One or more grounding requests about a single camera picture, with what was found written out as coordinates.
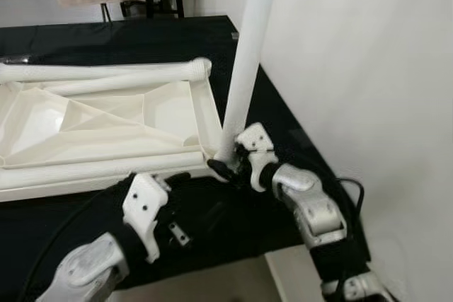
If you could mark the black table cloth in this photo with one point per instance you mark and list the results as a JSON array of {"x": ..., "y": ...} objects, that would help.
[{"x": 233, "y": 217}]

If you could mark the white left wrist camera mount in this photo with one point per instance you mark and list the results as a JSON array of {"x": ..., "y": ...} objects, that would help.
[{"x": 144, "y": 203}]

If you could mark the white plastic children table top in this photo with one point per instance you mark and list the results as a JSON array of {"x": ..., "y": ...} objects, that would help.
[{"x": 92, "y": 114}]

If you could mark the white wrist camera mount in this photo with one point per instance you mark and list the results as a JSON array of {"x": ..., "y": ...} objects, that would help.
[
  {"x": 255, "y": 138},
  {"x": 144, "y": 203}
]

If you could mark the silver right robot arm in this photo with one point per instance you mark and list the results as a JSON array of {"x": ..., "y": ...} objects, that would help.
[{"x": 311, "y": 206}]

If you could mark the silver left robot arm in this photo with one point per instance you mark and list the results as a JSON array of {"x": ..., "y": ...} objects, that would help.
[{"x": 85, "y": 266}]

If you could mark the black metal rack frame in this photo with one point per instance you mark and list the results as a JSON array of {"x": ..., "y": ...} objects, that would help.
[{"x": 132, "y": 10}]

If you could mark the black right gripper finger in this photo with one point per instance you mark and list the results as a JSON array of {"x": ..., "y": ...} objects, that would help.
[{"x": 221, "y": 169}]

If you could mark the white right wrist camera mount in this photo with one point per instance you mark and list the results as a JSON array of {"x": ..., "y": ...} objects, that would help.
[{"x": 255, "y": 138}]

